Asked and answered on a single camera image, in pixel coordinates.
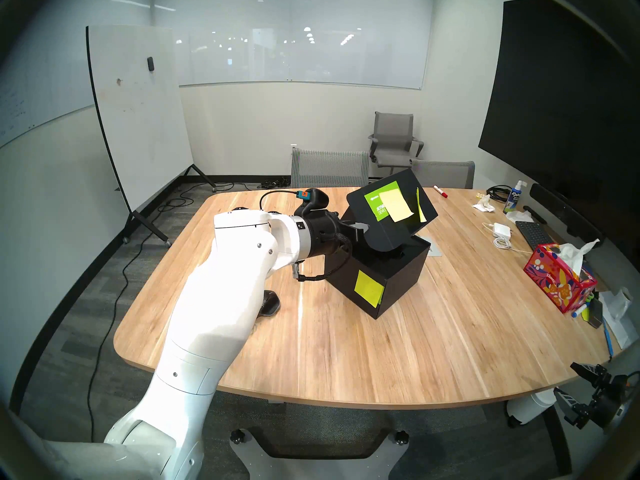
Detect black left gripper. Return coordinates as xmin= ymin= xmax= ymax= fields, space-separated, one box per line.
xmin=304 ymin=210 xmax=371 ymax=258

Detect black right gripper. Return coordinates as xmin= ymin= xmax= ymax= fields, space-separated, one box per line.
xmin=554 ymin=363 xmax=630 ymax=430

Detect black cardboard box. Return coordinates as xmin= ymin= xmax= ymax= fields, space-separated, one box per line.
xmin=326 ymin=168 xmax=439 ymax=320

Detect black computer mouse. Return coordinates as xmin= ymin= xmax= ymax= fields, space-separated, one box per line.
xmin=256 ymin=290 xmax=282 ymax=318

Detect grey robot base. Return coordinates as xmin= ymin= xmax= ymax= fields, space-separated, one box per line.
xmin=230 ymin=426 xmax=410 ymax=480

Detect colourful floral tissue box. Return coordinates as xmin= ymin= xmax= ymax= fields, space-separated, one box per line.
xmin=523 ymin=239 xmax=601 ymax=314

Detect pale yellow sticky note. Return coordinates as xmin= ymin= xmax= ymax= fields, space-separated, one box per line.
xmin=379 ymin=189 xmax=416 ymax=223

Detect grey mesh office chair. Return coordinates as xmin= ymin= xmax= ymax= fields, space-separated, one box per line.
xmin=411 ymin=160 xmax=476 ymax=190
xmin=291 ymin=147 xmax=371 ymax=189

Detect white paper sheets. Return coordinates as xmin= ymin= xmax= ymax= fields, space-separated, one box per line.
xmin=600 ymin=291 xmax=640 ymax=350

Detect white mug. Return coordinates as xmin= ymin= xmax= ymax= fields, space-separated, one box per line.
xmin=611 ymin=287 xmax=637 ymax=325

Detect grey office chair with armrests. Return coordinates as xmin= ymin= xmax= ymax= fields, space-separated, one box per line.
xmin=368 ymin=111 xmax=425 ymax=177

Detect whiteboard cleaner spray bottle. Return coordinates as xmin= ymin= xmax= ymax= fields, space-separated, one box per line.
xmin=503 ymin=180 xmax=528 ymax=215

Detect black keyboard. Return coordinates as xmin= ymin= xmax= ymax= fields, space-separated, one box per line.
xmin=515 ymin=221 xmax=557 ymax=250

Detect black video conference bar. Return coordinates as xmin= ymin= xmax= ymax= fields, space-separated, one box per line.
xmin=529 ymin=183 xmax=606 ymax=249

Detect mobile whiteboard on stand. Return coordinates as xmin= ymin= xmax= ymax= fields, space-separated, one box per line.
xmin=86 ymin=25 xmax=217 ymax=247

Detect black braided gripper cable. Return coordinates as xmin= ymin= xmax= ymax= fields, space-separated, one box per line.
xmin=292 ymin=231 xmax=353 ymax=283

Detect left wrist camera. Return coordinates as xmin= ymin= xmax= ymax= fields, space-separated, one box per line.
xmin=295 ymin=188 xmax=329 ymax=216

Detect black floor cables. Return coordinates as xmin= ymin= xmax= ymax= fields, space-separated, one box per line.
xmin=165 ymin=176 xmax=292 ymax=215

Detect white power adapter with cable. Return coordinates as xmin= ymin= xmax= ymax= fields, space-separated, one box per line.
xmin=482 ymin=222 xmax=532 ymax=256

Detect glass wall whiteboard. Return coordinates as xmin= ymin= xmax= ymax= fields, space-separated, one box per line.
xmin=152 ymin=0 xmax=435 ymax=90

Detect large black wall display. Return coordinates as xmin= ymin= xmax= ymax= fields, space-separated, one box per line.
xmin=478 ymin=0 xmax=640 ymax=255

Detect wall whiteboard with writing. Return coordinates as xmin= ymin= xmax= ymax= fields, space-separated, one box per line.
xmin=0 ymin=0 xmax=153 ymax=150

